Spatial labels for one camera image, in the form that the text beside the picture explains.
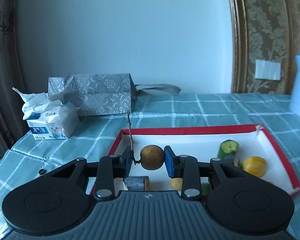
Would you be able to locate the white wall switch panel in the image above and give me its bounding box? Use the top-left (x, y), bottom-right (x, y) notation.
top-left (255, 59), bottom-right (282, 81)

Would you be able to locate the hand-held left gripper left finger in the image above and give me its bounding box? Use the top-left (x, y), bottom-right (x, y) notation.
top-left (49, 146), bottom-right (133, 200)

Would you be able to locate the white tissue pack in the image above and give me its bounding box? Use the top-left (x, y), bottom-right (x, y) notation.
top-left (12, 87), bottom-right (80, 140)

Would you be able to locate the short cucumber piece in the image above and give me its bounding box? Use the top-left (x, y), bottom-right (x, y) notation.
top-left (217, 139), bottom-right (240, 159)

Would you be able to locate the grey patterned gift bag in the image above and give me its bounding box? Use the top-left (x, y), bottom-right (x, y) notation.
top-left (48, 73), bottom-right (182, 117)

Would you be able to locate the yellow fruit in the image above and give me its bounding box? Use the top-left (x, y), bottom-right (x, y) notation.
top-left (241, 156), bottom-right (267, 178)

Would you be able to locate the red cardboard box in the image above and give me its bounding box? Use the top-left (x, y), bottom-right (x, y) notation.
top-left (86, 124), bottom-right (300, 198)

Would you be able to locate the dark banana piece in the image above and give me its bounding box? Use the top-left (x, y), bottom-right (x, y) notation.
top-left (114, 176), bottom-right (150, 192)

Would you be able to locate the green checked tablecloth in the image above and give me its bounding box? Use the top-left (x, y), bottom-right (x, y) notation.
top-left (0, 92), bottom-right (300, 240)

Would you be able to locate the brown longan with twig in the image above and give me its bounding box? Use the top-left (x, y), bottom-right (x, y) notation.
top-left (126, 110), bottom-right (165, 170)

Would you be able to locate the brown patterned curtain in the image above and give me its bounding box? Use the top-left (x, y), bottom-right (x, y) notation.
top-left (0, 0), bottom-right (28, 168)

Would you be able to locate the small brown longan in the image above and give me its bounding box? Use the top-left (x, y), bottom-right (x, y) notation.
top-left (170, 177), bottom-right (184, 190)

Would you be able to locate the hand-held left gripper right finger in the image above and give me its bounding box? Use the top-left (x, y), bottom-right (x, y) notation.
top-left (164, 145), bottom-right (248, 200)

